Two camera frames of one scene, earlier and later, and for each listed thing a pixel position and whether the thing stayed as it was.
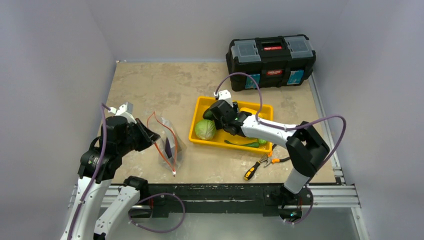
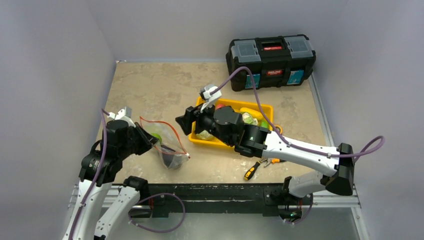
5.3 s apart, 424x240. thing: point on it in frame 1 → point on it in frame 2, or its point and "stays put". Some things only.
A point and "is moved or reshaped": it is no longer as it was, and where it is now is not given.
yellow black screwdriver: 249,172 stays put
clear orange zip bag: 171,147 is moved or reshaped
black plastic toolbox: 275,62 stays put
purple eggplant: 168,149 → 174,160
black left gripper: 148,137 stays put
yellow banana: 248,110 stays put
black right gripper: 216,112 → 192,118
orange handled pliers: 270,160 stays put
